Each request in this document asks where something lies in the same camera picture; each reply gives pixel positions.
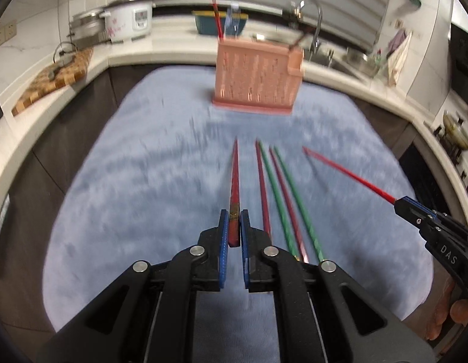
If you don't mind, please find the hanging purple cloth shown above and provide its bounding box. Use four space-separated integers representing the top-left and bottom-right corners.
386 28 407 57

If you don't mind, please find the chrome kitchen faucet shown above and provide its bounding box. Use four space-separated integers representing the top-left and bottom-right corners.
281 0 323 60

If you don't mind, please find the white wall socket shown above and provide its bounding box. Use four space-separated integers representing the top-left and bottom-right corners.
0 20 17 46

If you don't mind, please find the person's right hand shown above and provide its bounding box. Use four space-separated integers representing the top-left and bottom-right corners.
425 278 468 341

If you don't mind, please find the steel steamer pot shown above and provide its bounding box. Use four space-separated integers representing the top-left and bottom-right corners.
68 8 109 50

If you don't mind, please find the hanging cream towel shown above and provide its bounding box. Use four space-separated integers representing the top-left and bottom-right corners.
386 31 412 87

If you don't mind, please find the clear water bottle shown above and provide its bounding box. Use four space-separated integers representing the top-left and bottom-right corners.
224 3 241 36

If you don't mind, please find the pot with lid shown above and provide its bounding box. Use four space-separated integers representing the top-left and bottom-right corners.
433 110 468 165

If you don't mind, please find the stainless steel basin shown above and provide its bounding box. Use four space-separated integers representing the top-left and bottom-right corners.
345 47 379 78

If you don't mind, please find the green chopstick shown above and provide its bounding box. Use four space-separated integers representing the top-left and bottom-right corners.
257 139 299 260
273 147 325 262

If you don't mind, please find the checkered wooden cutting board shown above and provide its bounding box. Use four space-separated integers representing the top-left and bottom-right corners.
11 47 93 116

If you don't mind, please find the dark red chopstick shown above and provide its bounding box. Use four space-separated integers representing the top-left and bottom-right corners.
255 140 271 236
228 139 240 247
269 147 309 263

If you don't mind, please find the bright red chopstick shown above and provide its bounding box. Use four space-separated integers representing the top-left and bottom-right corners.
212 0 223 39
302 146 396 205

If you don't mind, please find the blue fleece mat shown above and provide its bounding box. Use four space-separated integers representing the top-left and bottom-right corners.
38 67 435 362

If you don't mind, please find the pink plastic utensil holder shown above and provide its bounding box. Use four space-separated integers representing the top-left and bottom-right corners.
213 37 304 115

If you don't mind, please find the white rice cooker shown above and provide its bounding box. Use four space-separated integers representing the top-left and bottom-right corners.
99 0 155 44

